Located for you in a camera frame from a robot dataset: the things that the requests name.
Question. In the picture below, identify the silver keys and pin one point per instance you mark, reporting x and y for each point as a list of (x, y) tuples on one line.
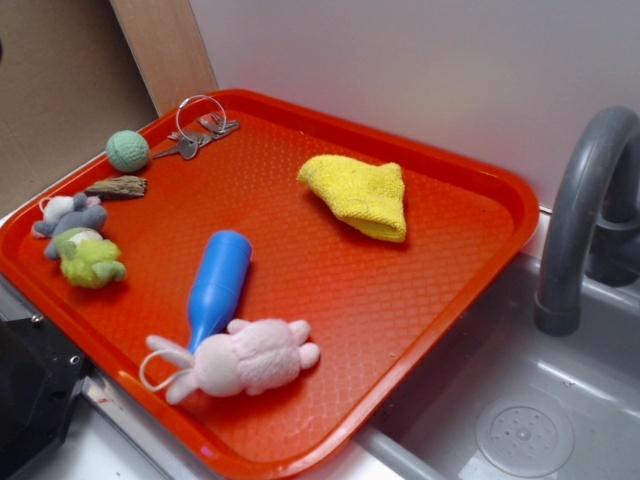
[(216, 123)]

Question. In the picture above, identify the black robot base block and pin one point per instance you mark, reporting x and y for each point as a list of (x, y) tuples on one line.
[(42, 374)]

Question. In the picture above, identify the yellow knitted cloth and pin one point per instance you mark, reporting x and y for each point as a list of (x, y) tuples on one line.
[(367, 197)]

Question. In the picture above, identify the orange plastic tray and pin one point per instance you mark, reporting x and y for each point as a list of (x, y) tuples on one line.
[(375, 308)]

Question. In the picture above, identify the blue plastic bottle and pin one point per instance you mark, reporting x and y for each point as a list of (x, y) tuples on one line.
[(218, 285)]

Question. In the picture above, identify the pink plush bunny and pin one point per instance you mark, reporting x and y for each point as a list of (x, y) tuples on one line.
[(251, 357)]

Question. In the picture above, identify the brown wood piece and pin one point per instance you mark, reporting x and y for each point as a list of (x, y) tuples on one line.
[(119, 188)]

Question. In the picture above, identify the green textured ball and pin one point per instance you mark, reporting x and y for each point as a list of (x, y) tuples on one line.
[(127, 151)]

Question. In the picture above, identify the green plush frog toy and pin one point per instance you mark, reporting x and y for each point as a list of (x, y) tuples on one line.
[(87, 259)]

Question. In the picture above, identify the grey plastic sink basin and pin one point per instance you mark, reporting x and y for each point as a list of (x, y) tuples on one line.
[(426, 428)]

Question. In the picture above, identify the grey plush mouse toy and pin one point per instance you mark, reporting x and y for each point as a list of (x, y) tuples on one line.
[(62, 213)]

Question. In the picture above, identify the wooden board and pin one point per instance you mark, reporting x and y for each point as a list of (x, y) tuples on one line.
[(166, 44)]

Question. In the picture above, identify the grey curved faucet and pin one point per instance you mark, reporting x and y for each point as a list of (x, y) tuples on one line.
[(593, 231)]

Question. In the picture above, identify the sink drain cover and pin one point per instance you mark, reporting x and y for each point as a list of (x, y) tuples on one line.
[(524, 436)]

